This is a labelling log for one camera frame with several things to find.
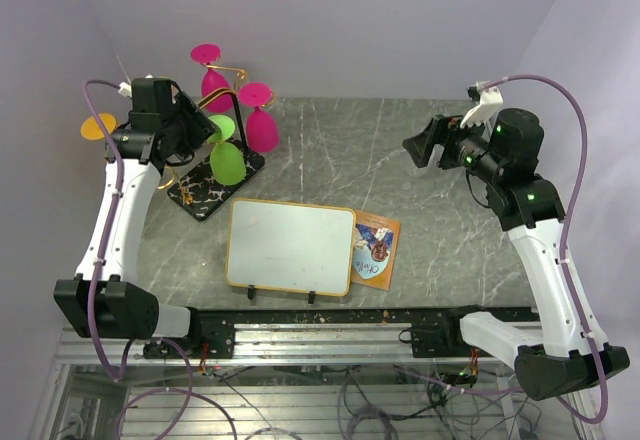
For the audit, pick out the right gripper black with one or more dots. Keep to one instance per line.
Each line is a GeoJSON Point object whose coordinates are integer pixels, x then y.
{"type": "Point", "coordinates": [421, 144]}

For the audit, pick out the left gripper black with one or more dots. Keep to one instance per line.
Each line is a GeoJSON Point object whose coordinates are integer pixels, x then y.
{"type": "Point", "coordinates": [200, 125]}

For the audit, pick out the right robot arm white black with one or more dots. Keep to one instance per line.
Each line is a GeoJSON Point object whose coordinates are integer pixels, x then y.
{"type": "Point", "coordinates": [569, 352]}

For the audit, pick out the green wine glass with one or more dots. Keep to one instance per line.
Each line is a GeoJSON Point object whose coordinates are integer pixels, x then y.
{"type": "Point", "coordinates": [226, 160]}

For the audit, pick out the pink wine glass back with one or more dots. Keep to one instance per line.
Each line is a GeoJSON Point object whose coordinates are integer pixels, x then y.
{"type": "Point", "coordinates": [207, 54]}

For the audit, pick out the pink wine glass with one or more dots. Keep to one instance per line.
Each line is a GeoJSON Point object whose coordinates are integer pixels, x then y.
{"type": "Point", "coordinates": [261, 129]}
{"type": "Point", "coordinates": [207, 54]}

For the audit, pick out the pink wine glass front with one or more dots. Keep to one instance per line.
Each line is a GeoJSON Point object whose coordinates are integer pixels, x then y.
{"type": "Point", "coordinates": [261, 129]}

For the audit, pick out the yellow wine glass front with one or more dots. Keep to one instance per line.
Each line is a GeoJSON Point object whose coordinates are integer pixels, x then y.
{"type": "Point", "coordinates": [92, 130]}

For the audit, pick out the orange Othello book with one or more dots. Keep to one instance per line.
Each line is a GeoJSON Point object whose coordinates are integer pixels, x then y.
{"type": "Point", "coordinates": [375, 242]}

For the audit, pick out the gold wire glass rack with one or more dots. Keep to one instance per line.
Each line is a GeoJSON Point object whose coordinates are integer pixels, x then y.
{"type": "Point", "coordinates": [244, 131]}

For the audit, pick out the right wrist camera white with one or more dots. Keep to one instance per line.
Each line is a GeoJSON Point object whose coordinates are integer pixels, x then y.
{"type": "Point", "coordinates": [488, 101]}

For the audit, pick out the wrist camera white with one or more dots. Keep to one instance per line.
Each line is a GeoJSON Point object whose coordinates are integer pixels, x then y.
{"type": "Point", "coordinates": [488, 101]}
{"type": "Point", "coordinates": [125, 89]}

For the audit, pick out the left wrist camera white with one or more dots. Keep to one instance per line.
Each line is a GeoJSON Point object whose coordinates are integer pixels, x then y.
{"type": "Point", "coordinates": [125, 89]}

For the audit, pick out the whiteboard with yellow frame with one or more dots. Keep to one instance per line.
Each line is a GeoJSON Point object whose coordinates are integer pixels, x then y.
{"type": "Point", "coordinates": [290, 247]}

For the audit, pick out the aluminium mounting rail frame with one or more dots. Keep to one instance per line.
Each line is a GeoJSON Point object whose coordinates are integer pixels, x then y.
{"type": "Point", "coordinates": [303, 374]}

